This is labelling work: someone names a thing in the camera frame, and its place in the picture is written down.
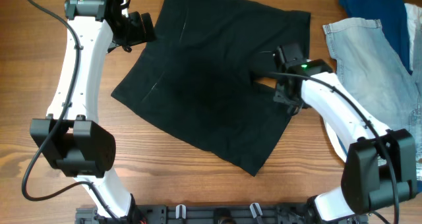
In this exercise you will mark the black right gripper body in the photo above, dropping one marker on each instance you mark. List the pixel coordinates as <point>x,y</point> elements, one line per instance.
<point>288,97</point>

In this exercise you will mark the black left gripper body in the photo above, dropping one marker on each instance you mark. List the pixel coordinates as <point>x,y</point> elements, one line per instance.
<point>133,32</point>

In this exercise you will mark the black shorts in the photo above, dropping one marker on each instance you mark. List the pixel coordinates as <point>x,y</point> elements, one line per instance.
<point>197,80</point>

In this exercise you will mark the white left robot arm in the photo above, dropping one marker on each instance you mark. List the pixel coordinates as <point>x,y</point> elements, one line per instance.
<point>69,136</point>

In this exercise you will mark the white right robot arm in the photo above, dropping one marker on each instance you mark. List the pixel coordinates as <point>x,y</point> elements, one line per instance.
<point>380,162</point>

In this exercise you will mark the light blue denim shorts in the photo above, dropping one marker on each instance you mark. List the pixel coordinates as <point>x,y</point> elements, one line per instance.
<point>372,72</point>

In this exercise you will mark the dark blue garment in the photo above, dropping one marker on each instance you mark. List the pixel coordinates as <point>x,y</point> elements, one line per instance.
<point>401,24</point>

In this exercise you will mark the black metal base rail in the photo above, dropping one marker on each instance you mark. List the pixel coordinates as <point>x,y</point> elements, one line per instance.
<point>254,213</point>

